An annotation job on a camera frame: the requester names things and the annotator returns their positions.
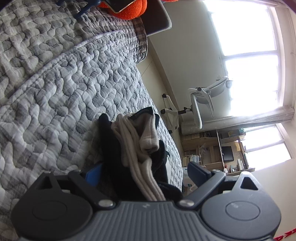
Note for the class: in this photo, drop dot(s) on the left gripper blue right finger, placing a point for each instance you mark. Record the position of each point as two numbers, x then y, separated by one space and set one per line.
198 174

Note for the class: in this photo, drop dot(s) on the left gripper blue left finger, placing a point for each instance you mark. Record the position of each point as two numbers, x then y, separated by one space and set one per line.
92 174

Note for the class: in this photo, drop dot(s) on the cream black raglan sweatshirt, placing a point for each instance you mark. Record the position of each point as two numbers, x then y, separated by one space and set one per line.
133 159

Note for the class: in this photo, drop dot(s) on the white blue paper bag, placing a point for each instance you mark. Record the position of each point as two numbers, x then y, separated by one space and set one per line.
188 184

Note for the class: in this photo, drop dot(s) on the wooden desk shelf unit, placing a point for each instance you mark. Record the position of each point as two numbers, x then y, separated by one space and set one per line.
205 149

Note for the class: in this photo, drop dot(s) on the black laptop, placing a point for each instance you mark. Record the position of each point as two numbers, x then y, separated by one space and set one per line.
227 154

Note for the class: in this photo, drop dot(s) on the right grey curtain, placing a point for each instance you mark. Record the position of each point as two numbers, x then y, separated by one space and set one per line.
279 115

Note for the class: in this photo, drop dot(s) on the white grey office chair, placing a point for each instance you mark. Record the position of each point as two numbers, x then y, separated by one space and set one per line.
198 95

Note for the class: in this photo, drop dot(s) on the grey checked quilted bedcover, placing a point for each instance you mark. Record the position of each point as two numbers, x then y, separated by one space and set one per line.
58 75

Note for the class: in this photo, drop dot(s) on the smartphone playing video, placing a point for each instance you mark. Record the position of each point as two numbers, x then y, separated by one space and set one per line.
118 5

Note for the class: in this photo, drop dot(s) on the blue stool phone stand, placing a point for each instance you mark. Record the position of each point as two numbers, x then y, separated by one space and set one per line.
90 3

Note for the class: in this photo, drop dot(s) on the red flower plush cushion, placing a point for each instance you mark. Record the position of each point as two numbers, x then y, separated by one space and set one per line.
134 10

